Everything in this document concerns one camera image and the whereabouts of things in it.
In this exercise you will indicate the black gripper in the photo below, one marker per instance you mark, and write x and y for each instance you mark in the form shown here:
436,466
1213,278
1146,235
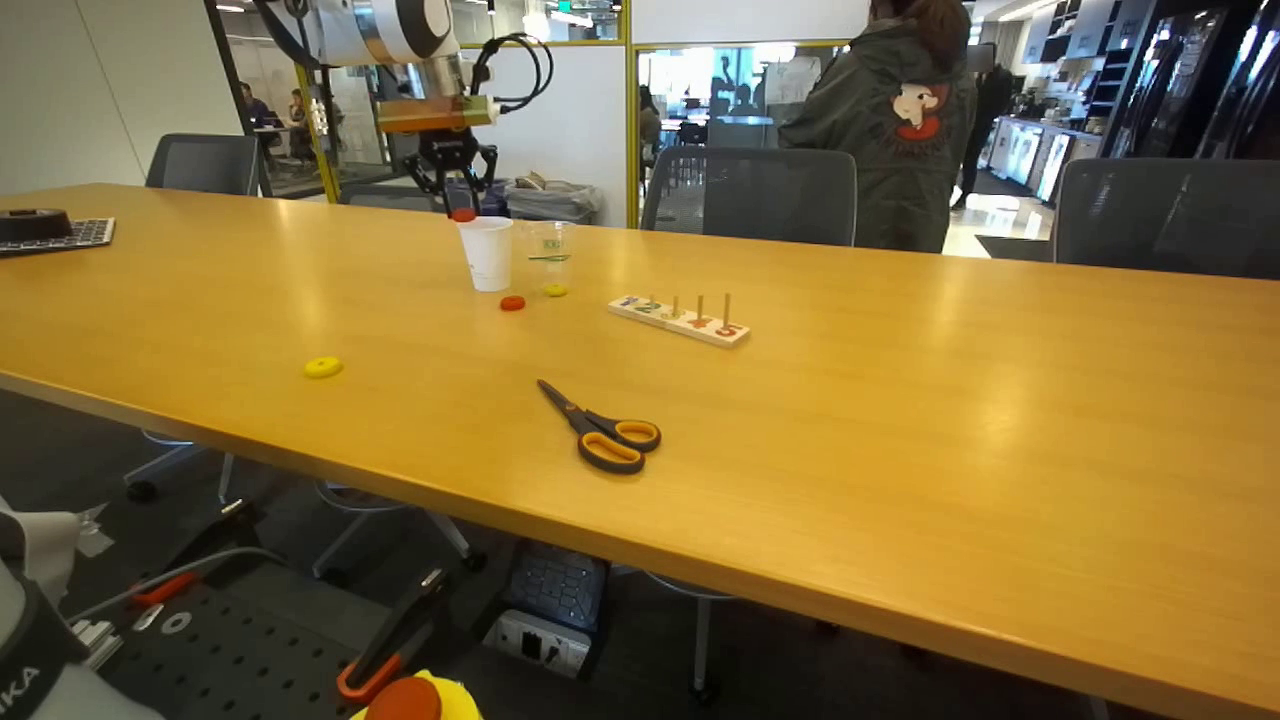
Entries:
459,159

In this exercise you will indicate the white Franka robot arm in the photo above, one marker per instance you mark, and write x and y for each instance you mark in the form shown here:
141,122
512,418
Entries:
384,24

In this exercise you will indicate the clear plastic cup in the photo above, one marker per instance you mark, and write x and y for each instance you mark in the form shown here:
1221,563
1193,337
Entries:
551,255

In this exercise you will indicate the tan wrist camera box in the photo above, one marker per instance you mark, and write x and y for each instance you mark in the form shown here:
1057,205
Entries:
429,114

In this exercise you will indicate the yellow emergency stop button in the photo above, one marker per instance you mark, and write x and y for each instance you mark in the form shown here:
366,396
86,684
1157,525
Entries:
423,697

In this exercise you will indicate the distant person in dark clothes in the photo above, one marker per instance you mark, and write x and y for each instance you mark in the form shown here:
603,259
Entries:
258,114

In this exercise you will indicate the person in black t-shirt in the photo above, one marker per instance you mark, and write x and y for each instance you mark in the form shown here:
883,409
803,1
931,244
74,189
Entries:
989,114

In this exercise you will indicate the white paper cup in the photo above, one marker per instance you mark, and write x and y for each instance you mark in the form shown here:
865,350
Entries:
487,259

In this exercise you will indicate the white power box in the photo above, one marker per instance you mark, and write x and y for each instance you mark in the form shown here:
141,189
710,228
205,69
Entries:
538,643

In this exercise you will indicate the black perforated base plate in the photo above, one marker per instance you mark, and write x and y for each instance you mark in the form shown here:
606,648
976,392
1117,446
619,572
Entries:
242,663

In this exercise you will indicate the white wooden peg board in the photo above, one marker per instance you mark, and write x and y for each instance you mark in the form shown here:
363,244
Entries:
683,320

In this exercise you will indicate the person in green jacket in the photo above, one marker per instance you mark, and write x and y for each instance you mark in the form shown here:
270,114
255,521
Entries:
885,144

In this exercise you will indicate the grey office chair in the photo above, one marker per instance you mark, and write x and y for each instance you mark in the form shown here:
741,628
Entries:
760,201
1173,223
202,165

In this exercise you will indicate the dark keyboard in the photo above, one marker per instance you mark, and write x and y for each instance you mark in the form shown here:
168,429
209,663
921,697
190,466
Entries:
53,237

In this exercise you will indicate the yellow round block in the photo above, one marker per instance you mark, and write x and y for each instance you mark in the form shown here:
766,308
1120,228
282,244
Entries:
323,364
555,286

